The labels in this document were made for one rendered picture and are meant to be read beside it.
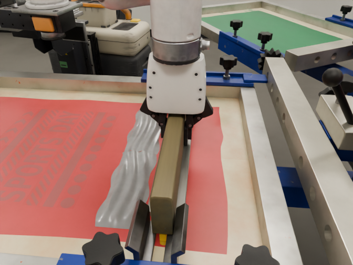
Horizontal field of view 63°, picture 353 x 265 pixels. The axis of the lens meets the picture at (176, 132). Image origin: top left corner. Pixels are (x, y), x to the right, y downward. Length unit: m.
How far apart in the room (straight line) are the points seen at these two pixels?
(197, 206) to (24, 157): 0.36
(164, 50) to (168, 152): 0.15
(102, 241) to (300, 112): 0.43
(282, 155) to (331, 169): 1.71
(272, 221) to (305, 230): 1.33
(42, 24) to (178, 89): 0.62
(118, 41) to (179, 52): 1.11
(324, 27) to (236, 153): 1.05
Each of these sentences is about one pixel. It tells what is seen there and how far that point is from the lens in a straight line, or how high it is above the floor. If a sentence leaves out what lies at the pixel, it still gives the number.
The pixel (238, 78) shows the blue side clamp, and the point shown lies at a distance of 0.81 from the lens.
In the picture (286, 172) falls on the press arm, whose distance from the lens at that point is 0.64.
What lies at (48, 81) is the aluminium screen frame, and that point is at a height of 0.98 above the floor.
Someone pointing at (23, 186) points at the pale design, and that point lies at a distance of 0.59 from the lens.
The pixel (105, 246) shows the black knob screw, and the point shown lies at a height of 1.06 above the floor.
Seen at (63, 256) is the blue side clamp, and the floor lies 1.00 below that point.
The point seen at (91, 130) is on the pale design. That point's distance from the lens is 0.68.
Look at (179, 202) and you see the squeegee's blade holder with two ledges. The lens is 0.45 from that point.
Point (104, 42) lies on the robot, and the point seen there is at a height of 0.85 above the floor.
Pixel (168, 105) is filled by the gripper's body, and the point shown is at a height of 1.09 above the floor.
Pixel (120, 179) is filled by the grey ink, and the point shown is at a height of 0.96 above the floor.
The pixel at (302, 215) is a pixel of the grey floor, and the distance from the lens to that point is 1.84.
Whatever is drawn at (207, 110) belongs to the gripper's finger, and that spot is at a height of 1.07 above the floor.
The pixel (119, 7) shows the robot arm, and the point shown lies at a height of 1.24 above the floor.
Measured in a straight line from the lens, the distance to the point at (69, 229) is 0.49.
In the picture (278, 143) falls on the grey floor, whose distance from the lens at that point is 2.30.
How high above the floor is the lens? 1.33
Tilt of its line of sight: 36 degrees down
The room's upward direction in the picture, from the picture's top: straight up
